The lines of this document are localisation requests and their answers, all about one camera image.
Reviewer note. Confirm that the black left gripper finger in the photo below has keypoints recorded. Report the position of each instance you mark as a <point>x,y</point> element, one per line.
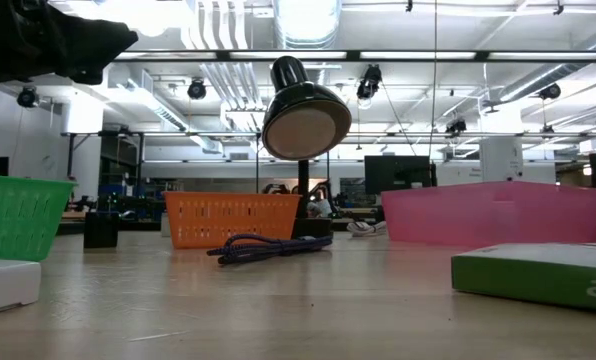
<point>103,47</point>

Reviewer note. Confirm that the small black cube charger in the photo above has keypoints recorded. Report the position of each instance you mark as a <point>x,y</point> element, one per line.
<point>100,231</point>

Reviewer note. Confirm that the small clear white adapter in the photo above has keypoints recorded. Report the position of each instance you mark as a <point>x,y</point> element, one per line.
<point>165,226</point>

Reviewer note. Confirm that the white adapter box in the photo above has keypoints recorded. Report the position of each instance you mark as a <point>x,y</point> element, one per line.
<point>8,285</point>
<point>518,280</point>

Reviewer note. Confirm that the pink plastic bin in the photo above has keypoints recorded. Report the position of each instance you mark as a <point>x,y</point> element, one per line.
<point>478,215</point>

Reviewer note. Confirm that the black hanging ceiling light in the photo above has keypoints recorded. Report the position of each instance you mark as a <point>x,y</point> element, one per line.
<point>369,82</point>
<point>196,90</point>
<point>28,97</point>
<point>456,126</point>
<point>549,91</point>

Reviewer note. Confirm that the green plastic basket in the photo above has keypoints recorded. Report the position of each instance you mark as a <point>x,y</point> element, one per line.
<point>23,220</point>

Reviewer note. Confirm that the black desk lamp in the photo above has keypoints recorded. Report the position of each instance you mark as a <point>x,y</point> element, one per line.
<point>298,100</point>

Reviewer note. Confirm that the orange plastic basket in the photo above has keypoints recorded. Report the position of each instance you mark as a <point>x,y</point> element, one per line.
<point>228,220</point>

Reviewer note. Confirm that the person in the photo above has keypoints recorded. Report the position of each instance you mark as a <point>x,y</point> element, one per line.
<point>322,206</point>

